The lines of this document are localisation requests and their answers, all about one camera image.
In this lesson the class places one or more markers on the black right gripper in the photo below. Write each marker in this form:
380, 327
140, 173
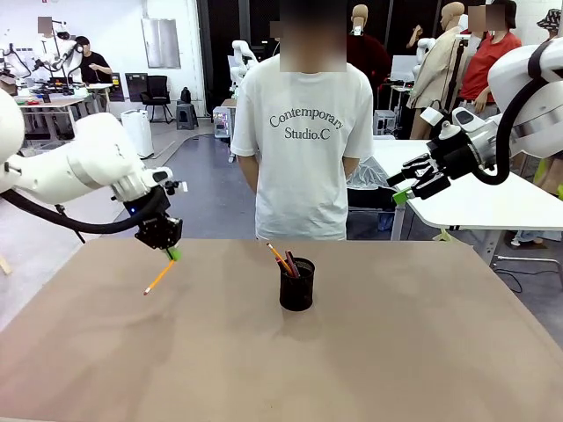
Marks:
457, 156

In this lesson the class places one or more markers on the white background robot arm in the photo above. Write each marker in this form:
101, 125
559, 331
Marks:
242, 48

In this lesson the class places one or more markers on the yellow pencil with pink eraser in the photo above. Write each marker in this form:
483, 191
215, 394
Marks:
275, 251
158, 278

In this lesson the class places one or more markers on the grey computer case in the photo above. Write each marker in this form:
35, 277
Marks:
385, 123

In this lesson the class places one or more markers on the black mesh pen holder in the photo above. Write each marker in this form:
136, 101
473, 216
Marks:
297, 294

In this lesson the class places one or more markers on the mannequin with bucket hat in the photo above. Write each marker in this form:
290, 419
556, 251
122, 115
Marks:
552, 19

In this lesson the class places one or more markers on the person's right forearm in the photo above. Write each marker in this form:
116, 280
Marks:
248, 173

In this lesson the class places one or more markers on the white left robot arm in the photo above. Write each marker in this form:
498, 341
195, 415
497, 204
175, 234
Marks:
88, 162

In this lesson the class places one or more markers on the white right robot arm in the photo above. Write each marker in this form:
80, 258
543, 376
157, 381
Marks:
519, 74

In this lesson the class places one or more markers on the mannequin in dark red garment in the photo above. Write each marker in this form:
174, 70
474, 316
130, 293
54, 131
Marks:
369, 57

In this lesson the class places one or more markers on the person in white clothes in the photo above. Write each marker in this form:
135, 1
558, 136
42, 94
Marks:
46, 44

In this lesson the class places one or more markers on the white air purifier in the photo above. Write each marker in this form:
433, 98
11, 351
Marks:
138, 127

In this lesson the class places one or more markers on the white work table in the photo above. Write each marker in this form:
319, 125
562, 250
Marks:
462, 211

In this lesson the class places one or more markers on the wooden block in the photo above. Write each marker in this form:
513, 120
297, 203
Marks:
5, 264

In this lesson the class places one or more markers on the grey plastic stool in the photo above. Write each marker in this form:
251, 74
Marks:
187, 116

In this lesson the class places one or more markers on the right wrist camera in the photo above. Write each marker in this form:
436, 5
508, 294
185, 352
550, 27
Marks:
433, 116

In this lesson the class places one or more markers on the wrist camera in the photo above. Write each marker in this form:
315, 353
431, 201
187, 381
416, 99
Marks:
433, 116
176, 186

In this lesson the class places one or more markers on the black cabinet box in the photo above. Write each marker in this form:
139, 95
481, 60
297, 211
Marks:
136, 85

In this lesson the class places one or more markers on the person's left forearm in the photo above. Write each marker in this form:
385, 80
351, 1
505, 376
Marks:
351, 169

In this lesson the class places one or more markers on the metal wall panel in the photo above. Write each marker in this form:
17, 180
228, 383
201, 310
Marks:
160, 44

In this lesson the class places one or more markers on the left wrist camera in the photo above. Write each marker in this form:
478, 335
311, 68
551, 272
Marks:
176, 186

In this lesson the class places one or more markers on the mannequin in beige coat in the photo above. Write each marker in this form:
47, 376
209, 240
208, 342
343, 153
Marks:
433, 74

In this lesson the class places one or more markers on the black office chair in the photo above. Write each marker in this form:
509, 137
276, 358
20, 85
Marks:
156, 92

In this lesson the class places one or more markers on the person in red shirt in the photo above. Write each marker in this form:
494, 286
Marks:
484, 66

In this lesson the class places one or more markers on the person in black shirt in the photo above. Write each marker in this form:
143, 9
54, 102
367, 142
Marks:
94, 66

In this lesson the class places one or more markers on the computer case with lights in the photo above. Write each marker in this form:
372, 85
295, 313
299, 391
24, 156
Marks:
222, 123

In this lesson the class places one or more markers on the person in white t-shirt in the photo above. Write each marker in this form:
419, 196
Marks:
303, 176

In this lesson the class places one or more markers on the pink retractable pen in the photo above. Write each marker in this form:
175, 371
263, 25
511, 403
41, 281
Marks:
292, 261

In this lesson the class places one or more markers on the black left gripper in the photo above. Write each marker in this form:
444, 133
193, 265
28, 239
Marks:
160, 233

